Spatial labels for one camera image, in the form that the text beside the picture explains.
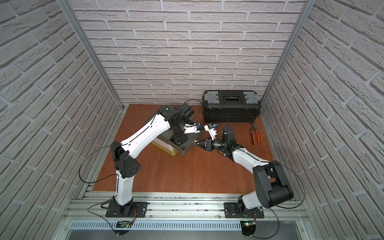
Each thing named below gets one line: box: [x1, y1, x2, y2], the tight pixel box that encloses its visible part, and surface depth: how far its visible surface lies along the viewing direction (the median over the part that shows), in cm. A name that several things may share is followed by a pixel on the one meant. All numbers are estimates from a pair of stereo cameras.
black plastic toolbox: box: [202, 90, 262, 123], surface depth 103 cm
